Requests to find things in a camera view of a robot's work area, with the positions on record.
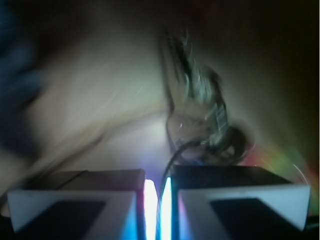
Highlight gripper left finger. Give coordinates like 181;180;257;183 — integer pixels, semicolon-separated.
7;169;146;240

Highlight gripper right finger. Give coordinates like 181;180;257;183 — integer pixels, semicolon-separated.
171;165;311;240

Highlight silver keys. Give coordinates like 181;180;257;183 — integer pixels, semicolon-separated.
160;30;251;188

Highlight brown paper bag bin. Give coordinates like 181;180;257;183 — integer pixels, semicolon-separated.
0;0;320;215

